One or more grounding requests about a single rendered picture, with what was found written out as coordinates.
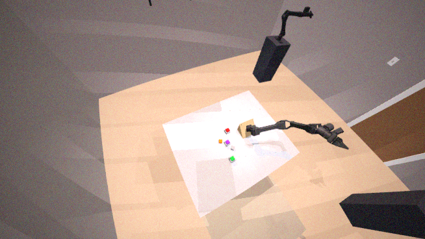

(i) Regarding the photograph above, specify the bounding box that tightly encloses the purple button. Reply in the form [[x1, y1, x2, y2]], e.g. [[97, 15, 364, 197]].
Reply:
[[224, 139, 231, 147]]

